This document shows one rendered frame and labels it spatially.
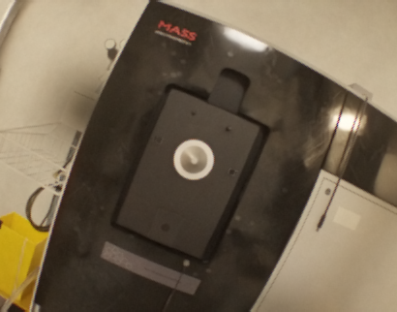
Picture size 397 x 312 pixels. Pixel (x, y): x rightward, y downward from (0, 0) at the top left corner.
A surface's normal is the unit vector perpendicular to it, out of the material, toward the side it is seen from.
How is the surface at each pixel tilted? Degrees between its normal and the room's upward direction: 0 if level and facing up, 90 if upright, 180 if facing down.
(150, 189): 90
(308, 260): 90
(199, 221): 90
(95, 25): 90
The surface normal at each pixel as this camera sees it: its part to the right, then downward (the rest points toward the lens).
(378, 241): 0.04, 0.04
